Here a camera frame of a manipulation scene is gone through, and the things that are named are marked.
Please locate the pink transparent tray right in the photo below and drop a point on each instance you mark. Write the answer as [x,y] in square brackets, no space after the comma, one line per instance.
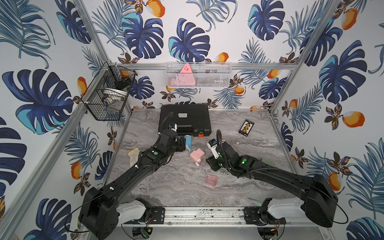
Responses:
[211,180]

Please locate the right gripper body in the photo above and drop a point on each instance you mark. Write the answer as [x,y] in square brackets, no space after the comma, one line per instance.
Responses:
[215,164]

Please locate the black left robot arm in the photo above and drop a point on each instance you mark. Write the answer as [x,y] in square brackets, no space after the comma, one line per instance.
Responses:
[99,211]

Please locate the white wire mesh basket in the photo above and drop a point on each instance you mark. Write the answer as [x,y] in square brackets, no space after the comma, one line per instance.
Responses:
[207,75]

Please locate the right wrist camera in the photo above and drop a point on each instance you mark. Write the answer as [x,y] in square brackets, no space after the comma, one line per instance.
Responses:
[212,145]

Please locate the black plastic tool case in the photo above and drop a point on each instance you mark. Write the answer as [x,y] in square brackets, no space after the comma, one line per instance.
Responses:
[193,120]

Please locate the white work glove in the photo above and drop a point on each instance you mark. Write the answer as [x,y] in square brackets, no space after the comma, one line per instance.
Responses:
[133,156]

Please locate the aluminium front rail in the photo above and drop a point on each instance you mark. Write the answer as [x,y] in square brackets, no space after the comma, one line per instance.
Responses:
[220,217]

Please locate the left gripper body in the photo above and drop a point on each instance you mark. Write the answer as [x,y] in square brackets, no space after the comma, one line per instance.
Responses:
[180,143]

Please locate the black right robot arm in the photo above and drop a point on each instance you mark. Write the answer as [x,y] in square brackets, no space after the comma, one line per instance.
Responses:
[319,201]

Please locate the pink triangular object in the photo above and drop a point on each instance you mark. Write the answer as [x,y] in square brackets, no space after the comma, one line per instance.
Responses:
[186,77]

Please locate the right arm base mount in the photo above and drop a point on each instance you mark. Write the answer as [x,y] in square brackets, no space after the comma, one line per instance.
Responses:
[260,216]

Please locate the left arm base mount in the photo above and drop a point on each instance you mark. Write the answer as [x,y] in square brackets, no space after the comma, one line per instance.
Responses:
[142,212]

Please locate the black wire basket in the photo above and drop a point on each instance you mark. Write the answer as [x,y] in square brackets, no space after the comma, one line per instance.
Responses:
[107,96]

